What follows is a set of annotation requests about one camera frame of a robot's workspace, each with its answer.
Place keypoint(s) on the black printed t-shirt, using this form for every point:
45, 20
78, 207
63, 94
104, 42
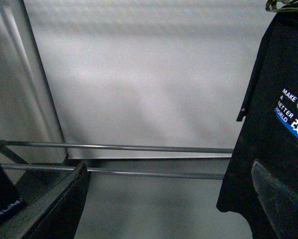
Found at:
269, 134

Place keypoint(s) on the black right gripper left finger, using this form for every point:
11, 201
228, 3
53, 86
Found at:
54, 215

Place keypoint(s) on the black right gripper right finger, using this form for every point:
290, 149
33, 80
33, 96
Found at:
279, 202

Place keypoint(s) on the metal rack rod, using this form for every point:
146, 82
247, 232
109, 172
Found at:
202, 176
120, 147

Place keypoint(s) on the upper metal rack rod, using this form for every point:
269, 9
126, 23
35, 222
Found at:
120, 147

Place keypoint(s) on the metal clothes hanger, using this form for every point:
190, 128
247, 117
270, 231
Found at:
272, 6

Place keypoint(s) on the lower metal rack rod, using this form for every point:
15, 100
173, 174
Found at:
202, 176

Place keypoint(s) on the diagonal metal rack brace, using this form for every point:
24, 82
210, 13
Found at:
4, 150

